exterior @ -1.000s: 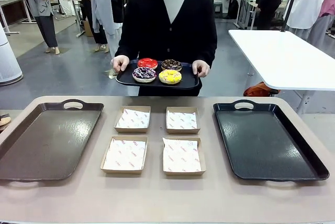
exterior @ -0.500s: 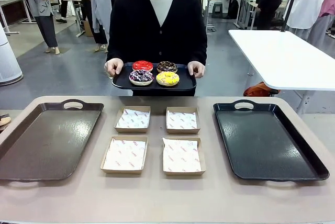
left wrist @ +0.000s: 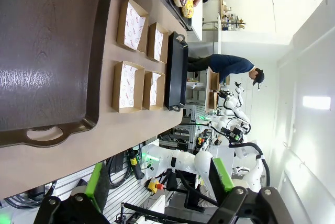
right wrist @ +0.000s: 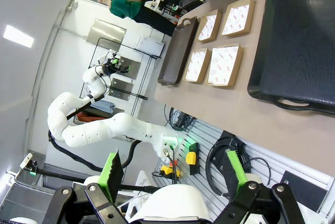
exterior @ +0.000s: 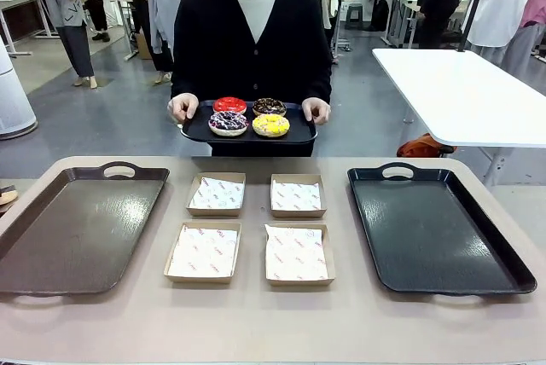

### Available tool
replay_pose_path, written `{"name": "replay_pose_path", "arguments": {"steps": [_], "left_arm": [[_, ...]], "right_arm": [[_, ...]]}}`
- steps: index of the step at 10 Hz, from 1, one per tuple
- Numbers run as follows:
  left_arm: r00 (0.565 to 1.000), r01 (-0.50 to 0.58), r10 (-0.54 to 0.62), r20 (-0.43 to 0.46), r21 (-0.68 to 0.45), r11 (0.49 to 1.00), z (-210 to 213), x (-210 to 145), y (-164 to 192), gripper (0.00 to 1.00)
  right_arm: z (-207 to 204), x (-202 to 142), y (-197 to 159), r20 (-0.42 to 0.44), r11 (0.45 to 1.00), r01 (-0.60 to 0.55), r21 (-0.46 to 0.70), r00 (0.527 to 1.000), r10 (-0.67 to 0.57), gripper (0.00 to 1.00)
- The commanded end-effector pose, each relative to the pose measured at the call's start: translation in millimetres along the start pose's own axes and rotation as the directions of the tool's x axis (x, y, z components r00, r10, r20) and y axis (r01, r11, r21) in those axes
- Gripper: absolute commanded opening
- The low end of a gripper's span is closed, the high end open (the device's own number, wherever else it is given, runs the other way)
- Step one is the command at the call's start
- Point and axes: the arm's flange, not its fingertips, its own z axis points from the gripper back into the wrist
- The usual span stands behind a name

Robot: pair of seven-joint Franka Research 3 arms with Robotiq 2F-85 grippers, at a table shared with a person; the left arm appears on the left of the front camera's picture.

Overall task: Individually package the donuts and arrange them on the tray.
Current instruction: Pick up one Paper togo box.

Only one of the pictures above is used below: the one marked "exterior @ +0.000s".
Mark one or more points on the person's left hand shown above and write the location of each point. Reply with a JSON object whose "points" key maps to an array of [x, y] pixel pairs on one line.
{"points": [[317, 108]]}

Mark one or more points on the person's right hand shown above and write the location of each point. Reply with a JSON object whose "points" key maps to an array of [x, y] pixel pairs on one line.
{"points": [[181, 107]]}

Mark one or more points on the purple donut with white drizzle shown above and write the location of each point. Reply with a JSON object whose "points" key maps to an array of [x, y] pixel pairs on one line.
{"points": [[219, 124]]}

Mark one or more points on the chocolate donut with nut bits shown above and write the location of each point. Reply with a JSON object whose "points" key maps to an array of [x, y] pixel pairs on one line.
{"points": [[262, 108]]}

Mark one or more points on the yellow donut with sprinkles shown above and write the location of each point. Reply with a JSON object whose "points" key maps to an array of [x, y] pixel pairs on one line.
{"points": [[264, 126]]}

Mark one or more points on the small black serving tray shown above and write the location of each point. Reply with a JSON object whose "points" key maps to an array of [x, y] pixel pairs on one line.
{"points": [[247, 139]]}

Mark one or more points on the white smiley print paper liner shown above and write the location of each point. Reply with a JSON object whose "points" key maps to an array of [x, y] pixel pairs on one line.
{"points": [[296, 254], [202, 252], [217, 194], [296, 196]]}

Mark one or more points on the kraft cardboard food box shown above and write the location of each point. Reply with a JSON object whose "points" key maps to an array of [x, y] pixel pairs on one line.
{"points": [[298, 213], [213, 212], [298, 283], [200, 279]]}

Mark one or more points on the person's right forearm black sleeve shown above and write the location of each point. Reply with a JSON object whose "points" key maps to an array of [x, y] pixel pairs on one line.
{"points": [[184, 75]]}

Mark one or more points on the person's left forearm black sleeve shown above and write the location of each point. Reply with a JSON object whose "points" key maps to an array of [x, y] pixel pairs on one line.
{"points": [[319, 77]]}

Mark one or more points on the red glazed donut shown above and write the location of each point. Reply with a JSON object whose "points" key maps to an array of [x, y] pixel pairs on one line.
{"points": [[222, 106]]}

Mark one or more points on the person in black cardigan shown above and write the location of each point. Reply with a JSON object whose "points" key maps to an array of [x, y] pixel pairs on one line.
{"points": [[213, 41]]}

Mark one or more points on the grey plastic stool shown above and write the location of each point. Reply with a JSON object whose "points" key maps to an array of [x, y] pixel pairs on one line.
{"points": [[354, 13]]}

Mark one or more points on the bystander in grey coat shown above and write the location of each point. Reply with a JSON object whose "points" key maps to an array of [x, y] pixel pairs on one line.
{"points": [[158, 7]]}

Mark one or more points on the orange bag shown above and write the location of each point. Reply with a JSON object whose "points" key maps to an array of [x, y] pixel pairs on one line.
{"points": [[420, 147]]}

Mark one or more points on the grey background workbench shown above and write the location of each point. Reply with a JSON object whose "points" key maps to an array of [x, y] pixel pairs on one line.
{"points": [[401, 11]]}

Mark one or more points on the white folding table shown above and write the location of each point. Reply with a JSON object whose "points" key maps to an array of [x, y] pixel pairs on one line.
{"points": [[460, 92]]}

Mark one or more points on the white cylindrical appliance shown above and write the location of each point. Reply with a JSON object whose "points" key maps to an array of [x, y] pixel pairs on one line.
{"points": [[15, 100]]}

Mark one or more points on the black stand pole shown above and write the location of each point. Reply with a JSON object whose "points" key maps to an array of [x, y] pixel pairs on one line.
{"points": [[473, 2]]}

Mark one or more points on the grey garment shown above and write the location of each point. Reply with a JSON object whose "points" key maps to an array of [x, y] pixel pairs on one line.
{"points": [[522, 49]]}

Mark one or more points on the pink garment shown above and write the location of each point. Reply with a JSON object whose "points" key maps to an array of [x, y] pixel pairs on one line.
{"points": [[535, 7]]}

